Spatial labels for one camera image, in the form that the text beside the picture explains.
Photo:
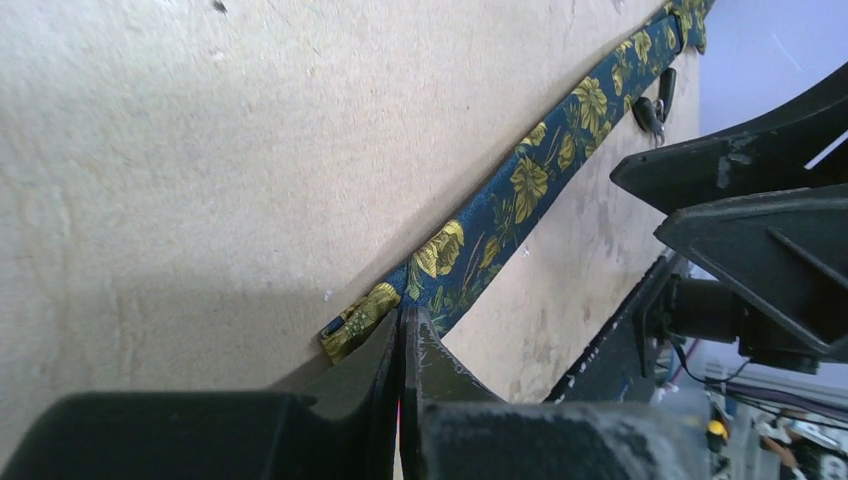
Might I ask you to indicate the black handled cutters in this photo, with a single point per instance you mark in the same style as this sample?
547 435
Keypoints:
651 115

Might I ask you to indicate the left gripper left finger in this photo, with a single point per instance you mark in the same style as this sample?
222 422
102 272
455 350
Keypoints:
341 426

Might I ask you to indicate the blue floral tie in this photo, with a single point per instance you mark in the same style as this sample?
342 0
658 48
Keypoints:
450 271

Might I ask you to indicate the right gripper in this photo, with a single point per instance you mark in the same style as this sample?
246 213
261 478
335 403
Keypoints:
782 255

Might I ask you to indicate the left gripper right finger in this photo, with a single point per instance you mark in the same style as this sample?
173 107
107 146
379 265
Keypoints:
451 426

